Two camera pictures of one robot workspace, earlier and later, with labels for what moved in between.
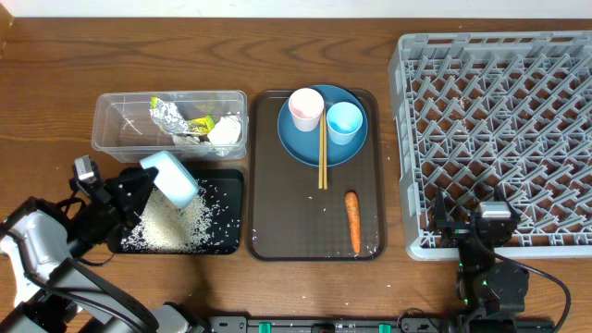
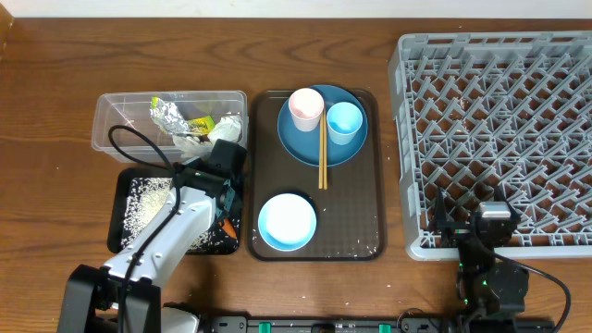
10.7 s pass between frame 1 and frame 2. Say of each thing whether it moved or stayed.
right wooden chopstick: stayed
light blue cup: stayed
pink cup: stayed
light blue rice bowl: moved
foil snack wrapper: stayed
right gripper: stayed
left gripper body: moved
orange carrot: moved
